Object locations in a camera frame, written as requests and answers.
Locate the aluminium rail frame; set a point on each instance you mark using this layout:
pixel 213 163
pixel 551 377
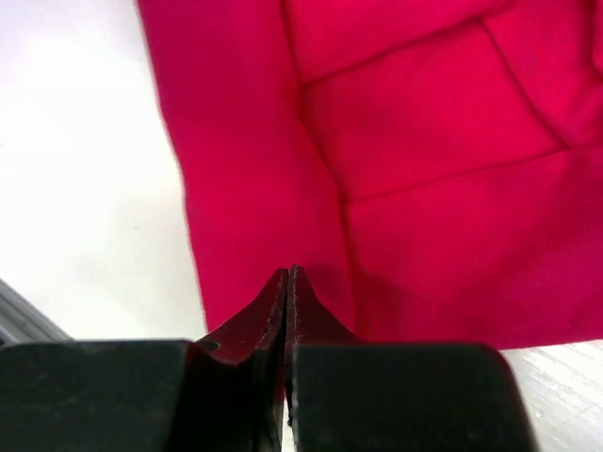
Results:
pixel 21 322

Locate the crimson red t shirt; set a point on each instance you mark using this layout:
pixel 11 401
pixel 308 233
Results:
pixel 434 166

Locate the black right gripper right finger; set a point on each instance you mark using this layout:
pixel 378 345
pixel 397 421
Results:
pixel 344 394

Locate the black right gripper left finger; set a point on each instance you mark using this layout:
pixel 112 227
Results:
pixel 223 392

